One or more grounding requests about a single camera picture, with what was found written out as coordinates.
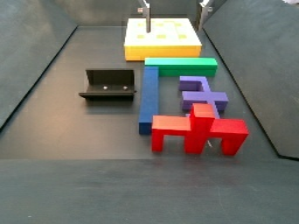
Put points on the red cross block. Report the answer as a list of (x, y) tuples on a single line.
[(197, 127)]

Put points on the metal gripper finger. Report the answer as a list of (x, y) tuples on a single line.
[(205, 9), (144, 9)]

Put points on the yellow slotted board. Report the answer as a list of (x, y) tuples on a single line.
[(171, 39)]

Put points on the black angle bracket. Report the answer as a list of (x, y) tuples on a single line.
[(109, 84)]

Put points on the purple cross block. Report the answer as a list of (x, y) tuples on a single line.
[(196, 92)]

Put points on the green long block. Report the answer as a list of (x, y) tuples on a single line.
[(183, 66)]

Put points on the blue long block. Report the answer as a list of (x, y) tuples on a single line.
[(148, 100)]

